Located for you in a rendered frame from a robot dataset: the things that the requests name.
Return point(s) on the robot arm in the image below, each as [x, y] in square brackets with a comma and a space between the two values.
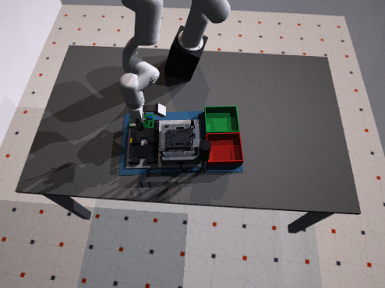
[148, 15]

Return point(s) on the green circuit board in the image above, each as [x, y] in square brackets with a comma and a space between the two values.
[148, 121]

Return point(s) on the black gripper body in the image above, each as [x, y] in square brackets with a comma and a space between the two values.
[136, 113]

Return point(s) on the red open-top bin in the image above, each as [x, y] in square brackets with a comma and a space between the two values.
[226, 149]

